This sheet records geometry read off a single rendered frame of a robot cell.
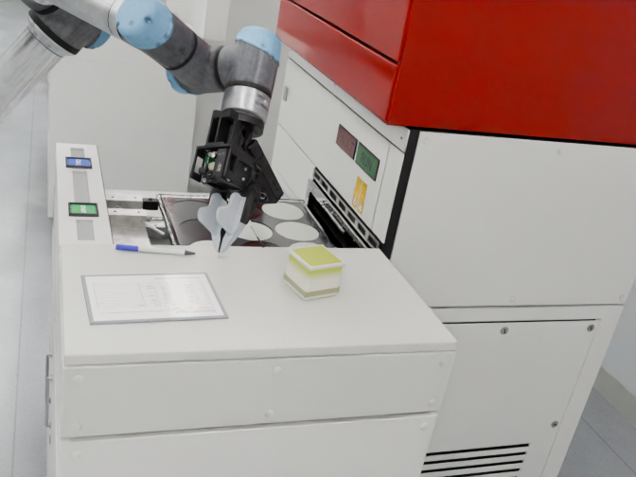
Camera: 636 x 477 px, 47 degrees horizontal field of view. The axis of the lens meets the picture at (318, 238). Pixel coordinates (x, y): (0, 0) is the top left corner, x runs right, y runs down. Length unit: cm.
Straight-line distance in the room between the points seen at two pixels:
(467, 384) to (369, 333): 66
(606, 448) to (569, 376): 97
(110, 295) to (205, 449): 28
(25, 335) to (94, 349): 181
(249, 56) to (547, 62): 63
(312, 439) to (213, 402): 20
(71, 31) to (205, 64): 39
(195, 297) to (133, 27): 43
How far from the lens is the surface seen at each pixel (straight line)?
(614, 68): 165
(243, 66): 119
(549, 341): 189
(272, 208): 178
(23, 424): 249
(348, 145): 169
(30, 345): 283
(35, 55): 157
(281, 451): 126
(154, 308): 118
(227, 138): 115
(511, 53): 150
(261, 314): 120
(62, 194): 158
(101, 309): 117
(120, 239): 159
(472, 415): 191
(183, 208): 172
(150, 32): 115
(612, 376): 320
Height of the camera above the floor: 157
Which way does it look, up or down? 24 degrees down
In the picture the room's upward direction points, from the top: 11 degrees clockwise
